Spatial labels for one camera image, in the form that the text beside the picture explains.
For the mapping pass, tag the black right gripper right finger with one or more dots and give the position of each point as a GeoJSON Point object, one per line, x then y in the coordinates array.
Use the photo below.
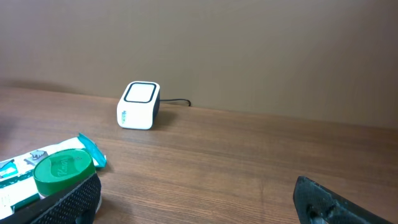
{"type": "Point", "coordinates": [315, 203]}

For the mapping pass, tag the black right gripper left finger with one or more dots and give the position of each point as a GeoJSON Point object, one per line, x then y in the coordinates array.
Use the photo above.
{"type": "Point", "coordinates": [75, 204]}

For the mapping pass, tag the green gloves packet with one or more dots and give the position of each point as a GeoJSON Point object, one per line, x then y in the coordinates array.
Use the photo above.
{"type": "Point", "coordinates": [18, 188]}

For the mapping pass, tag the green lid jar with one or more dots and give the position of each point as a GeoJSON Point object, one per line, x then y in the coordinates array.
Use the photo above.
{"type": "Point", "coordinates": [62, 169]}

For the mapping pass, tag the white barcode scanner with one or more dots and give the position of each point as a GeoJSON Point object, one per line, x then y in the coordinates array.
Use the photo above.
{"type": "Point", "coordinates": [139, 105]}

